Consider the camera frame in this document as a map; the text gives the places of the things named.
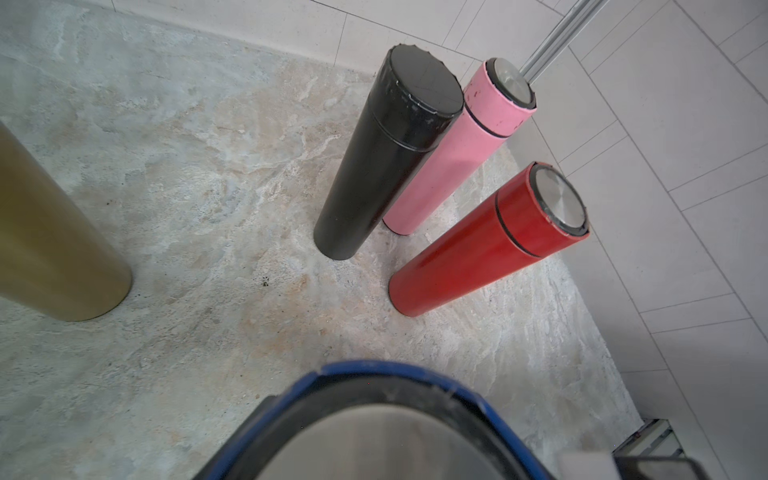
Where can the black thermos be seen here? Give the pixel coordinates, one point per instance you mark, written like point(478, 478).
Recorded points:
point(412, 103)

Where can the red thermos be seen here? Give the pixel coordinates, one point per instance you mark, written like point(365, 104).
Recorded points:
point(535, 214)

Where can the blue thermos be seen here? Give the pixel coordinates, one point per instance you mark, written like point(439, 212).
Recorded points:
point(374, 419)

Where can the pink thermos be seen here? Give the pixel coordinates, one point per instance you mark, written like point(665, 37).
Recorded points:
point(497, 101)

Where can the gold thermos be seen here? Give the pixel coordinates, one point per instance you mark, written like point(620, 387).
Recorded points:
point(53, 259)

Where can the aluminium front rail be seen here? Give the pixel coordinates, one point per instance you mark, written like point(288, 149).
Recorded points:
point(656, 438)

